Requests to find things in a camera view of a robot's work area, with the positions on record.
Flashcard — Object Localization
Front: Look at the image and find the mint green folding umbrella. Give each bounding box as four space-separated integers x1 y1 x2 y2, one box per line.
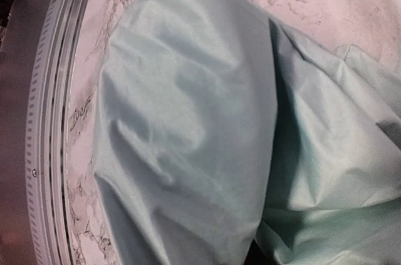
93 0 400 264

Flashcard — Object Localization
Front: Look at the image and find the front aluminium rail base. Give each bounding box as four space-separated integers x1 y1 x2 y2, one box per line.
24 0 88 264

